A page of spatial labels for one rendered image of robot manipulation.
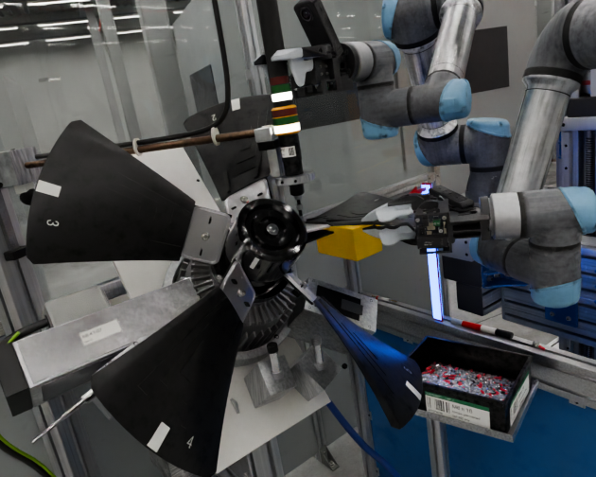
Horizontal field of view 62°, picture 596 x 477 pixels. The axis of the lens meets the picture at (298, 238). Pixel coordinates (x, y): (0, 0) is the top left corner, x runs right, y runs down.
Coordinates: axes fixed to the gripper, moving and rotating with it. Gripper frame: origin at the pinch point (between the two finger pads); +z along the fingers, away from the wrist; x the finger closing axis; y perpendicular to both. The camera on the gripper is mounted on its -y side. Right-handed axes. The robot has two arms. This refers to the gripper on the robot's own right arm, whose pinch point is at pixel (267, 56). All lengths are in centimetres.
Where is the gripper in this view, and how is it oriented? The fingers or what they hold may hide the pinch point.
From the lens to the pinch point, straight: 85.5
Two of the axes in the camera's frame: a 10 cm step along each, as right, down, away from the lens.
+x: -7.3, -0.7, 6.8
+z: -6.6, 3.0, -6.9
